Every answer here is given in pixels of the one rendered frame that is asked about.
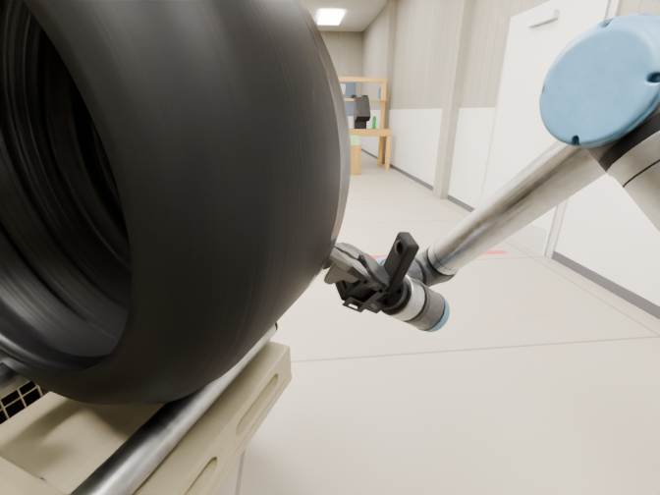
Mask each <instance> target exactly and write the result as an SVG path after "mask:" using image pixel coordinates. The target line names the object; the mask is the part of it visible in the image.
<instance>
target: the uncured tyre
mask: <svg viewBox="0 0 660 495"><path fill-rule="evenodd" d="M351 162H352V157H351V137H350V128H349V120H348V114H347V109H346V104H345V99H344V95H343V91H342V89H341V85H340V82H339V78H338V75H337V72H336V69H335V67H334V64H333V61H332V59H331V56H330V54H329V52H328V49H327V47H326V45H325V43H324V40H323V38H322V36H321V34H320V32H319V30H318V28H317V26H316V24H315V22H314V20H313V18H312V16H311V14H310V12H309V11H308V9H307V7H306V6H305V4H304V2H303V0H0V360H1V361H2V362H4V363H5V364H6V365H8V366H9V367H11V368H12V369H13V370H15V371H16V372H18V373H19V374H21V376H23V377H25V378H26V379H28V380H30V381H31V382H33V383H35V384H37V385H38V386H40V387H42V388H44V389H46V390H48V391H51V392H53V393H55V394H58V395H60V396H63V397H65V398H68V399H72V400H75V401H79V402H83V403H89V404H97V405H152V404H162V403H167V402H171V401H175V400H178V399H181V398H184V397H185V396H187V395H189V394H191V393H193V392H195V391H197V390H198V389H200V388H202V387H204V386H205V385H207V384H209V383H211V382H212V381H214V380H216V379H218V378H219V377H221V376H222V375H224V374H225V373H227V372H228V371H230V370H231V369H232V368H233V367H234V366H235V365H237V364H238V363H239V362H240V361H241V360H242V359H243V358H244V357H245V355H246V354H247V353H248V352H249V351H250V350H251V349H252V348H253V347H254V346H255V345H256V344H257V342H258V341H259V340H260V339H261V338H262V337H263V336H264V335H265V334H266V333H267V332H268V331H269V330H270V329H271V327H272V326H273V325H274V324H275V323H276V322H277V321H278V320H279V319H280V318H281V317H282V316H283V315H284V313H285V312H286V311H287V310H288V309H289V308H290V307H291V306H292V305H293V304H294V303H295V302H296V301H297V300H298V298H299V297H300V296H301V295H302V294H303V293H304V292H305V291H306V290H307V289H308V288H309V286H310V285H311V284H312V283H313V282H314V280H315V279H316V278H317V276H318V275H319V273H320V272H321V270H322V269H323V267H324V265H325V264H326V262H327V260H328V258H329V256H330V254H331V252H332V250H333V248H334V245H335V244H336V241H337V239H338V236H339V233H340V230H341V226H342V223H343V219H344V215H345V210H346V206H347V201H348V195H349V188H350V179H351Z"/></svg>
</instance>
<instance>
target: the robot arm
mask: <svg viewBox="0 0 660 495"><path fill-rule="evenodd" d="M539 111H540V117H541V120H542V123H543V125H544V127H545V129H546V130H547V131H548V133H549V134H550V135H551V136H552V137H553V138H555V139H556V141H555V142H554V143H553V144H551V145H550V146H549V147H548V148H547V149H545V150H544V151H543V152H542V153H541V154H540V155H538V156H537V157H536V158H535V159H534V160H532V161H531V162H530V163H529V164H528V165H527V166H525V167H524V168H523V169H522V170H521V171H519V172H518V173H517V174H516V176H515V177H513V178H512V179H511V180H510V181H509V182H507V183H506V184H505V185H504V186H503V187H502V188H500V189H499V190H498V191H496V192H495V193H494V194H492V195H491V196H490V197H488V198H487V199H486V200H485V201H484V202H483V203H481V204H480V205H479V206H478V207H477V208H475V209H474V211H473V212H472V213H471V214H469V215H468V216H467V217H466V218H465V219H463V220H462V221H461V222H460V223H459V224H458V225H456V226H455V227H454V228H453V229H452V230H450V231H449V232H448V233H447V234H446V235H445V236H443V237H442V238H441V239H440V240H439V241H437V242H436V243H434V244H432V245H431V246H430V247H429V248H427V249H426V250H425V251H424V252H422V253H419V254H417V252H418V250H419V245H418V243H417V242H416V241H415V239H414V238H413V236H412V235H411V233H410V232H399V233H398V235H397V237H396V239H395V241H394V242H393V245H392V247H391V249H390V251H389V253H388V256H387V257H379V258H377V259H374V258H373V257H372V256H370V255H369V254H368V253H366V252H364V251H362V250H360V249H359V248H357V247H355V246H353V245H351V244H347V243H336V244H335V245H334V248H333V250H332V252H331V254H330V256H329V258H328V260H327V262H326V264H325V265H324V267H323V270H325V269H328V268H329V270H328V272H327V273H326V275H325V277H324V282H325V283H326V284H328V285H332V284H334V283H335V286H336V289H337V291H338V294H339V296H340V298H341V300H342V301H344V302H343V303H342V305H343V306H345V307H347V308H350V309H352V310H355V311H357V312H360V313H362V312H363V311H364V310H365V309H366V310H369V311H371V312H373V313H376V314H377V313H378V312H379V311H382V312H383V313H385V314H386V315H389V316H391V317H393V318H395V319H398V320H401V321H403V322H405V323H408V324H409V325H411V326H413V327H416V328H417V329H418V330H420V331H426V332H435V331H438V330H439V329H441V328H442V327H443V326H444V325H445V324H446V323H447V321H448V319H449V316H450V307H449V304H448V302H447V300H446V299H445V298H444V297H443V296H442V295H441V294H439V293H436V292H434V291H433V290H431V289H430V288H428V287H431V286H434V285H437V284H440V283H445V282H448V281H449V280H451V279H452V278H454V277H455V276H456V274H457V273H458V271H459V269H461V268H463V267H464V266H466V265H467V264H469V263H470V262H472V261H473V260H475V259H476V258H478V257H479V256H481V255H482V254H484V253H485V252H487V251H489V250H490V249H492V248H494V247H495V246H497V245H498V244H500V243H501V242H503V241H504V240H506V239H507V238H509V237H510V236H511V235H513V234H514V233H516V232H517V231H519V230H520V229H522V228H523V227H525V226H526V225H528V224H529V223H531V222H532V221H534V220H536V219H537V218H539V217H540V216H542V215H543V214H545V213H546V212H548V211H549V210H551V209H552V208H554V207H555V206H557V205H559V204H560V203H562V202H563V201H565V200H566V199H568V198H569V197H571V196H572V195H574V194H575V193H577V192H579V191H581V190H582V189H584V188H585V187H587V186H588V185H590V184H591V183H593V182H594V181H596V180H597V179H599V178H600V177H602V176H603V175H605V174H608V175H609V176H610V177H613V178H615V179H616V180H617V181H618V183H619V184H620V185H621V186H622V187H623V189H624V190H625V191H626V192H627V193H628V195H629V196H630V197H631V198H632V200H633V201H634V202H635V203H636V205H637V206H638V207H639V208H640V209H641V211H642V212H643V213H644V214H645V215H646V217H647V218H648V219H649V220H650V222H651V223H652V224H653V225H654V226H655V228H656V229H657V230H658V231H659V232H660V16H658V15H654V14H648V13H638V14H631V15H627V16H620V17H615V18H611V19H607V20H604V21H602V22H600V23H597V24H595V25H593V26H591V27H589V28H587V29H586V30H584V31H583V32H581V33H580V34H578V35H577V36H576V37H575V38H574V39H572V40H571V41H570V42H569V43H568V44H567V45H566V46H565V47H564V48H563V49H562V51H561V52H560V53H559V54H558V55H557V57H556V58H555V60H554V61H553V63H552V64H551V66H550V68H549V70H548V72H547V74H546V76H545V78H544V81H543V87H542V90H541V94H540V96H539ZM349 304H352V305H355V306H356V307H357V308H354V307H352V306H349Z"/></svg>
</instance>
